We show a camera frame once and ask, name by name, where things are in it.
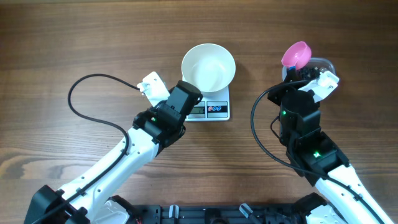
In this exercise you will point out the white digital kitchen scale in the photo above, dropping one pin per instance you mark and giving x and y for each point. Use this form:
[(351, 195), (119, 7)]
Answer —
[(215, 105)]

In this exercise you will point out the pink scoop blue handle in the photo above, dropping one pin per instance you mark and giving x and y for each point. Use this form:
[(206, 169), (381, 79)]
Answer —
[(297, 55)]

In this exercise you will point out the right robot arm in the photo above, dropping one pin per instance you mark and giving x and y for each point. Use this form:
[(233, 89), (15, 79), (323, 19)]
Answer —
[(312, 153)]

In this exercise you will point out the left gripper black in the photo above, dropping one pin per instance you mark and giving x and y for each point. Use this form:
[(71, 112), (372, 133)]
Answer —
[(152, 108)]

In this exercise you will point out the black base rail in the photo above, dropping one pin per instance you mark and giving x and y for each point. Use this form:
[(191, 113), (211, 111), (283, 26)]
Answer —
[(174, 214)]

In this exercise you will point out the white bowl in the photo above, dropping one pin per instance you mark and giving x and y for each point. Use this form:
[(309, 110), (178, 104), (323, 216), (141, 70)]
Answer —
[(209, 67)]

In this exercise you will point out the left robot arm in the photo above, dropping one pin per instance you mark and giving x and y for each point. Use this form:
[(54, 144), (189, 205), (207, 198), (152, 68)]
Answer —
[(80, 200)]

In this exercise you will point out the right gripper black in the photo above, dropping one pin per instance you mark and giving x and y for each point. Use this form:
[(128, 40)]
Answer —
[(290, 84)]

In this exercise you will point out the clear plastic container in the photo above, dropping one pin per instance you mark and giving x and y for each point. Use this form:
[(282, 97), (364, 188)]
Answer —
[(322, 64)]

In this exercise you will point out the black beans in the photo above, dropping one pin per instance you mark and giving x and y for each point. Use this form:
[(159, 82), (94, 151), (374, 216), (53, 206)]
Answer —
[(308, 73)]

